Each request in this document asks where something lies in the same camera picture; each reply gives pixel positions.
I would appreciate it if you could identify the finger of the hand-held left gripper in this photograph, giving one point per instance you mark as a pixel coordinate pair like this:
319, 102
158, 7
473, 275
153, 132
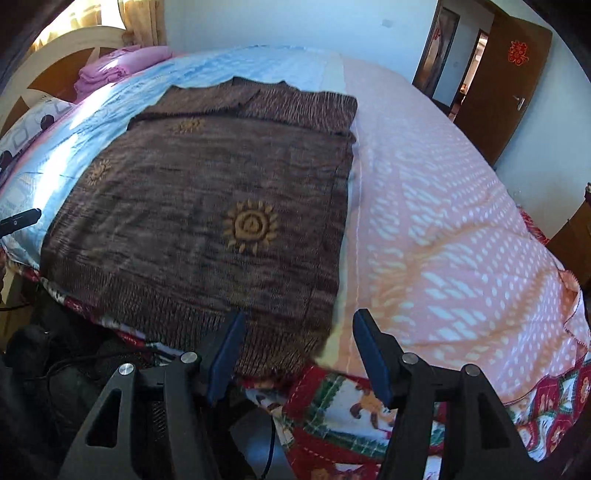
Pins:
21, 219

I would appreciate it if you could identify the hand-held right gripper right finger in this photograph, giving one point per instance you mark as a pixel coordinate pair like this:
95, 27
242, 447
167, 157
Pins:
374, 360

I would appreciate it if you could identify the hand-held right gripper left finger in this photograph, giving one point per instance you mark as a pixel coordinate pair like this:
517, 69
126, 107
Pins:
226, 355

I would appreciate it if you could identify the brown knit sweater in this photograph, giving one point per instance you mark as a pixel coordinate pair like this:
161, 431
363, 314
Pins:
184, 207

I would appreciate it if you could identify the red printed blanket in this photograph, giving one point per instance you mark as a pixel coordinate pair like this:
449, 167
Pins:
341, 406

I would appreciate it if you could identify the patterned pillow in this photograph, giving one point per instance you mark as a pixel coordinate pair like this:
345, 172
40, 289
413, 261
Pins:
32, 124

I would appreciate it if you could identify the blue pink dotted bed sheet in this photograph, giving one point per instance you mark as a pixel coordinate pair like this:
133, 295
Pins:
438, 207

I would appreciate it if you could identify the wooden headboard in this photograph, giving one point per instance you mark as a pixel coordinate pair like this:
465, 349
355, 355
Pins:
60, 50

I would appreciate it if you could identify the pink pillow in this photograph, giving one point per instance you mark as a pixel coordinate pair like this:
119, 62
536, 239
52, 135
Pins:
120, 64

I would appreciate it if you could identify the yellow curtain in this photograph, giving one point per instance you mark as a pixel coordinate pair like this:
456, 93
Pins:
138, 21

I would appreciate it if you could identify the wooden dresser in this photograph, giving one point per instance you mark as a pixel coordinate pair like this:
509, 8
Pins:
572, 240

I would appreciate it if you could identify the brown wooden door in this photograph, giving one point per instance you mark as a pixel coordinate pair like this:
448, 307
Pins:
503, 92

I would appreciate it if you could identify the red paper door decoration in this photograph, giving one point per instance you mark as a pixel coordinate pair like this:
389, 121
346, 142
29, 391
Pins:
517, 52

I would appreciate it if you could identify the brown door frame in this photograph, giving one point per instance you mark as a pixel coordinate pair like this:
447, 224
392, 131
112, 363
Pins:
434, 50

